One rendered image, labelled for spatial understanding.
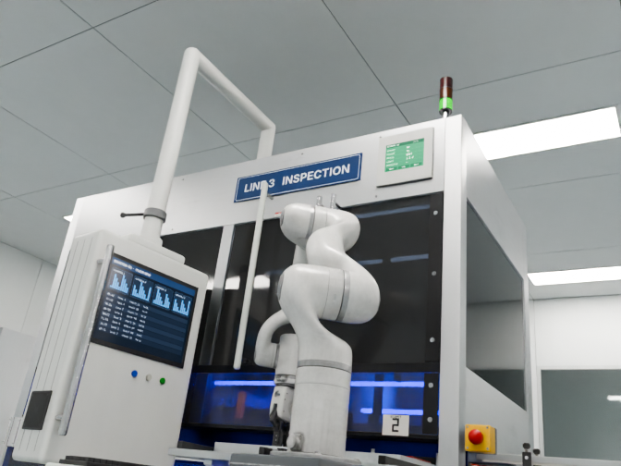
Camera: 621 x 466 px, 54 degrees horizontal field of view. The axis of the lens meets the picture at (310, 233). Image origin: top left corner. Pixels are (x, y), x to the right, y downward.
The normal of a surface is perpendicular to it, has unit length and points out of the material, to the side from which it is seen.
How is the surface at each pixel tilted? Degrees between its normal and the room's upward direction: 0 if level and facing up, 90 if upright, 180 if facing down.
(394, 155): 90
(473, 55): 180
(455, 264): 90
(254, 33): 180
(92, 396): 90
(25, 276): 90
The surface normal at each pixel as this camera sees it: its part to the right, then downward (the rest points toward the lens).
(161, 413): 0.78, -0.17
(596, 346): -0.50, -0.39
